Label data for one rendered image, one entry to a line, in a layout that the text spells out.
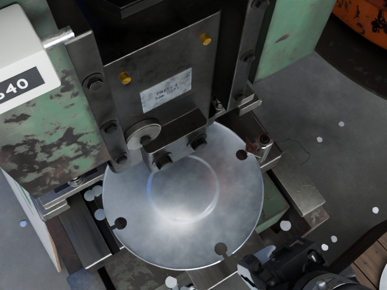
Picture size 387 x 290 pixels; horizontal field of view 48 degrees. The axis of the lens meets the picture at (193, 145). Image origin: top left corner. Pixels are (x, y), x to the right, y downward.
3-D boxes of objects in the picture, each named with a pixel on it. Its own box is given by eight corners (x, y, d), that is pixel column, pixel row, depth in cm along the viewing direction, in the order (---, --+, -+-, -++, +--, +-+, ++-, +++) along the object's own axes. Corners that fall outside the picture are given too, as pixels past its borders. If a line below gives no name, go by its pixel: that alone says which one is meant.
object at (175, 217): (208, 92, 87) (209, 91, 86) (294, 215, 78) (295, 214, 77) (76, 161, 81) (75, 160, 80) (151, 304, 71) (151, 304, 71)
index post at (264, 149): (266, 159, 90) (276, 140, 81) (254, 166, 89) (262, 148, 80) (259, 148, 91) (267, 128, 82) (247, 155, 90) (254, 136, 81)
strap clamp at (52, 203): (121, 180, 87) (114, 161, 78) (43, 222, 84) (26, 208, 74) (108, 156, 89) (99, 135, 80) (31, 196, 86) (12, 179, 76)
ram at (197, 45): (223, 145, 71) (249, 28, 44) (141, 190, 67) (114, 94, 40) (170, 67, 76) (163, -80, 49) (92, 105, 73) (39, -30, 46)
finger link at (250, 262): (258, 274, 62) (285, 292, 54) (248, 281, 62) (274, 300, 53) (241, 246, 62) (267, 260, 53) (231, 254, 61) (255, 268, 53)
